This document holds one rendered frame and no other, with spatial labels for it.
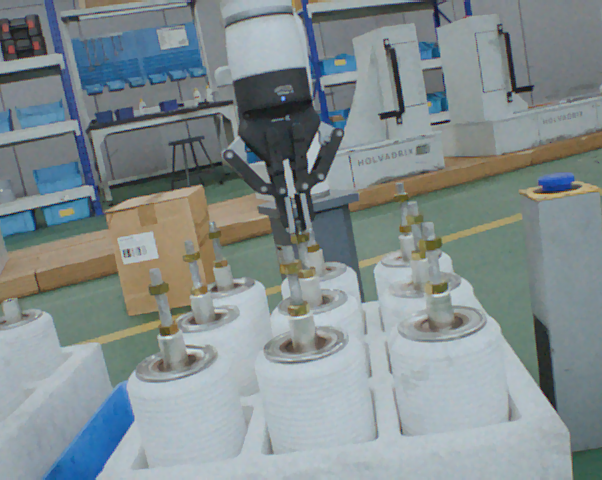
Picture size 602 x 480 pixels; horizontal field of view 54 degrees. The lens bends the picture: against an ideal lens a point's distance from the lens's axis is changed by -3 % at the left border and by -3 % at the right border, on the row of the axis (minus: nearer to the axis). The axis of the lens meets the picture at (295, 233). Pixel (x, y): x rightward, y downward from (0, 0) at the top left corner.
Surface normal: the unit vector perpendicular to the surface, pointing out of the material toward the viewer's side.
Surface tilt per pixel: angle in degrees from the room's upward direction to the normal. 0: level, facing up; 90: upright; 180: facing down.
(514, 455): 90
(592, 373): 90
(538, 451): 90
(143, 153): 90
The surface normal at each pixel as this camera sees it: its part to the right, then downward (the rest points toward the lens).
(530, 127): 0.37, 0.10
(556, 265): -0.07, 0.20
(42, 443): 0.98, -0.18
